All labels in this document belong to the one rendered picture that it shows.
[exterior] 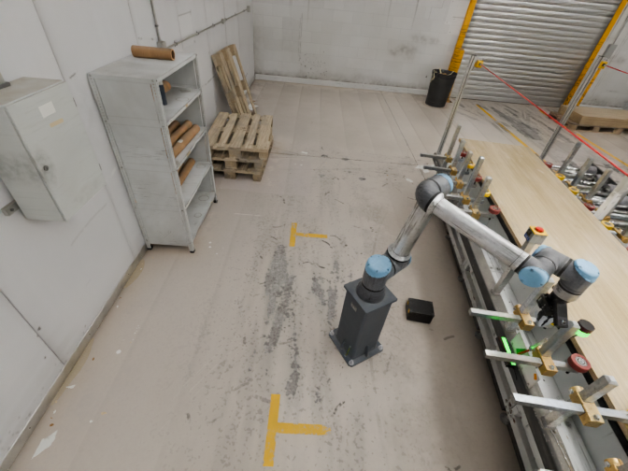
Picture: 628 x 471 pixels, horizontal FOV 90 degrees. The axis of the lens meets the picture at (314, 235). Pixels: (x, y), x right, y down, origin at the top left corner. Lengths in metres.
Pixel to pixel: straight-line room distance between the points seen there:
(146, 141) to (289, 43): 6.40
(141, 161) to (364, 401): 2.40
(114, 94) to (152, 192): 0.77
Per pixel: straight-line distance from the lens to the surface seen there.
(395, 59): 8.90
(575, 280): 1.62
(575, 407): 1.72
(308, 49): 8.69
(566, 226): 2.94
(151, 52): 3.05
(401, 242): 1.92
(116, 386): 2.61
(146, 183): 2.92
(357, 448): 2.30
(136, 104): 2.63
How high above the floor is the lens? 2.17
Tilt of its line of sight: 40 degrees down
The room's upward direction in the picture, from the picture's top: 6 degrees clockwise
